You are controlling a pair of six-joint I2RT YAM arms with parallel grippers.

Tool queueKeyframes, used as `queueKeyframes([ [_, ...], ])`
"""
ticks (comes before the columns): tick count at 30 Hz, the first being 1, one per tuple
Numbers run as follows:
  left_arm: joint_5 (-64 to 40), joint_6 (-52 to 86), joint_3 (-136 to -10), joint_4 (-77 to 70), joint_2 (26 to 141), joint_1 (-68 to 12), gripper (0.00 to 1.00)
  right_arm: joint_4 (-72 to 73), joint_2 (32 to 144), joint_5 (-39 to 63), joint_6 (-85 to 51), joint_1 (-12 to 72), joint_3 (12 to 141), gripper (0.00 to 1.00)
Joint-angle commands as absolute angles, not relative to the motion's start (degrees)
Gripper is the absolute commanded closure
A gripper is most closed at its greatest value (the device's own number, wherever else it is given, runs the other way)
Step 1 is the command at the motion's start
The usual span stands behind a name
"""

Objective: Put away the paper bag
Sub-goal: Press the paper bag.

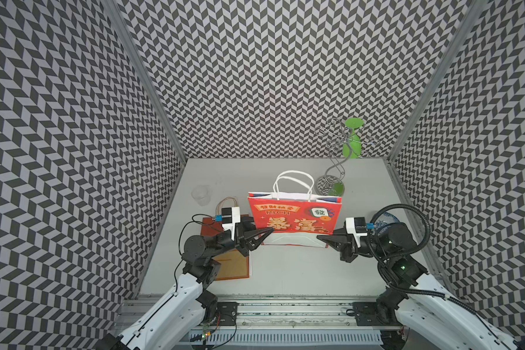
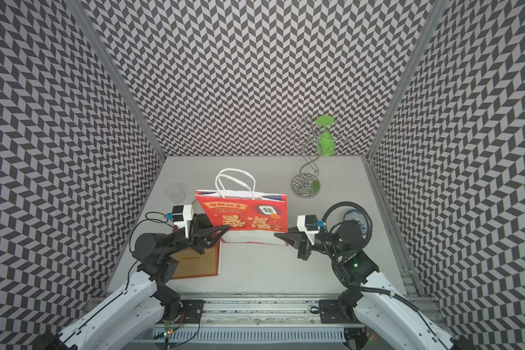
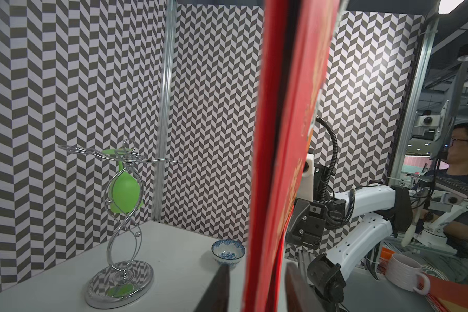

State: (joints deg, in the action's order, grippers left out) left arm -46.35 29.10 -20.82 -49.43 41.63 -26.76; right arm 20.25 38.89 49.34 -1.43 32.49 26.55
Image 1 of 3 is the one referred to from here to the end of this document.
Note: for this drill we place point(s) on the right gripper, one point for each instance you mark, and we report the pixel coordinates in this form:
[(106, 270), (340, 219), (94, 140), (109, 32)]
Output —
[(343, 242)]

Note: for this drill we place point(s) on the red printed paper bag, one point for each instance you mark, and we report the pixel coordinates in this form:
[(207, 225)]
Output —
[(296, 213)]

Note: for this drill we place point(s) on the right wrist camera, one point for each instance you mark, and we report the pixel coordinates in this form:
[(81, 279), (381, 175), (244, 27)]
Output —
[(359, 228)]

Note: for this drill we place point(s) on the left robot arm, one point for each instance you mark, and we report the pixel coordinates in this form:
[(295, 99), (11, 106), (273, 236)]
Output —
[(188, 303)]

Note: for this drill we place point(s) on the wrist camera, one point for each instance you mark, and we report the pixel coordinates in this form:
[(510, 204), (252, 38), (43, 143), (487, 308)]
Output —
[(230, 217), (359, 228)]

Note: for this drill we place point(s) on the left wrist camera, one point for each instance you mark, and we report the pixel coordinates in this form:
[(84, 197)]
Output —
[(230, 217)]

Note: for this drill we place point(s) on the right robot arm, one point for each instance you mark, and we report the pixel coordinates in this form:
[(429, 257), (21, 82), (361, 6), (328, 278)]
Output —
[(413, 296)]

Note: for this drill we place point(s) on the green wire rack stand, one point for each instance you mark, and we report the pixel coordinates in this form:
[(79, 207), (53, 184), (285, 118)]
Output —
[(341, 145)]

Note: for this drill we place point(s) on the plain red paper bag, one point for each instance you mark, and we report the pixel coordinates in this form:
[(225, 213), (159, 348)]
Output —
[(233, 264)]

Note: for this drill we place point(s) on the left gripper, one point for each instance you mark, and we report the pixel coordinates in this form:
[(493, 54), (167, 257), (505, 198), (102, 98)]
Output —
[(246, 230)]

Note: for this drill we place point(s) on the blue white ceramic dish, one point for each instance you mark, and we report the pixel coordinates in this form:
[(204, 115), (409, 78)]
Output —
[(384, 220)]

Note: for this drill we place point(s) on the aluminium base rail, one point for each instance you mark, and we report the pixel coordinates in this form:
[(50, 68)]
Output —
[(243, 321)]

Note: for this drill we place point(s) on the clear plastic cup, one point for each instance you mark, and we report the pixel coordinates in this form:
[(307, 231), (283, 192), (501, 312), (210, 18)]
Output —
[(201, 194)]

